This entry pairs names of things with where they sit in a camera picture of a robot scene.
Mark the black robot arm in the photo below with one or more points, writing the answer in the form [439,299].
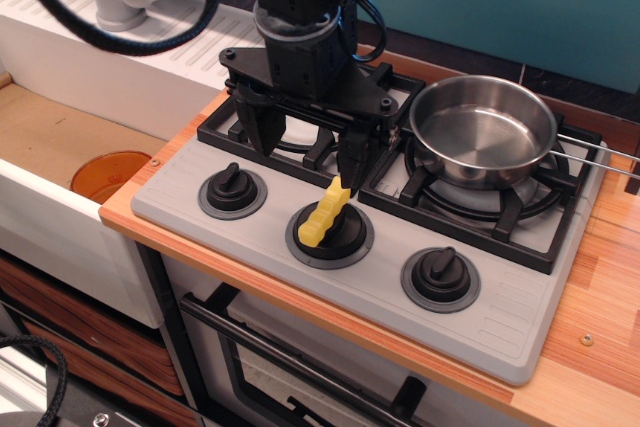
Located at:
[309,20]

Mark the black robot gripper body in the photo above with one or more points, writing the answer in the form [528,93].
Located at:
[315,81]

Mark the black left stove knob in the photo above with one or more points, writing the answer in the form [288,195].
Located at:
[232,193]

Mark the white toy sink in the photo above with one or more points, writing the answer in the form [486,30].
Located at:
[64,102]

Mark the oven door with handle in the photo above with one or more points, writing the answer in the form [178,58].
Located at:
[289,389]

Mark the black burner grate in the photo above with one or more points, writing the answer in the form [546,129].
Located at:
[310,141]
[538,223]

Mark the wooden drawer fronts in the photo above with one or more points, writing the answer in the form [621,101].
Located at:
[119,356]

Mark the black right stove knob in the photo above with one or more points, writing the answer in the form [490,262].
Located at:
[440,280]

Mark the grey toy stove top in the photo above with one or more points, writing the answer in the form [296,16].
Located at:
[501,333]

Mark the black right burner grate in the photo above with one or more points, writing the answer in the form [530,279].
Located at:
[538,223]

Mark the black left burner grate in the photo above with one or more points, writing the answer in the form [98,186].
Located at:
[310,141]

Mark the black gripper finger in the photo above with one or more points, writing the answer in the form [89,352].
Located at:
[358,153]
[263,124]

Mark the black middle stove knob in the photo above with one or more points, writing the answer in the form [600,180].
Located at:
[347,242]

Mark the orange plastic plate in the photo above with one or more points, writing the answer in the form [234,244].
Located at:
[102,176]

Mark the black stove knob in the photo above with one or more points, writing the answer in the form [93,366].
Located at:
[347,242]
[440,280]
[232,193]

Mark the stainless steel pan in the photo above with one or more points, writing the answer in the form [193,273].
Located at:
[487,133]

